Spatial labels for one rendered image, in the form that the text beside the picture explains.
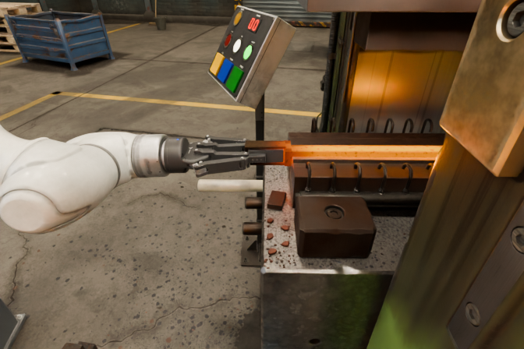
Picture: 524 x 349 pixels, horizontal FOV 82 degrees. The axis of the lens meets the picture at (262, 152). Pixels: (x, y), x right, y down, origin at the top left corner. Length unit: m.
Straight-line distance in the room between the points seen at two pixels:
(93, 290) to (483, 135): 1.70
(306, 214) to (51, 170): 0.38
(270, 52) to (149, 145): 0.50
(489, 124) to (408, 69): 0.53
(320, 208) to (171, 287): 1.23
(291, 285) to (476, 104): 0.38
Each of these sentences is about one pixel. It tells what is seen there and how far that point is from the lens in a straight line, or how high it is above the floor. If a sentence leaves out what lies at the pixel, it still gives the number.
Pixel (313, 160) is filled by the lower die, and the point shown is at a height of 1.00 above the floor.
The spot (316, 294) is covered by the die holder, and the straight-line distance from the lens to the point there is 0.56.
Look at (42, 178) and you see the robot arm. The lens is 0.51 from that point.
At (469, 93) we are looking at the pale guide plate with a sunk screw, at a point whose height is 1.23.
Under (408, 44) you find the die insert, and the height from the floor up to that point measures 1.22.
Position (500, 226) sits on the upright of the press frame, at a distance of 0.32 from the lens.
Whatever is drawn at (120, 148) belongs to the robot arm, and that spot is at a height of 1.03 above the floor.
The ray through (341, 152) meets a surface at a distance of 0.62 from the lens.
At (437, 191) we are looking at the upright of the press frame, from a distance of 0.39.
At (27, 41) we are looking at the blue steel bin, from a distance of 6.11.
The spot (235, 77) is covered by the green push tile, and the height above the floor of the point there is 1.02.
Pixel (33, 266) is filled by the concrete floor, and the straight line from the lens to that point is 2.04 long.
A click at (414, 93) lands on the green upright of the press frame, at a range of 0.84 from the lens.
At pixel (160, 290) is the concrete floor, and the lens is 1.66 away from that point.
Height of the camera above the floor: 1.32
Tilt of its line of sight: 32 degrees down
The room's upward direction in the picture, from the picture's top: straight up
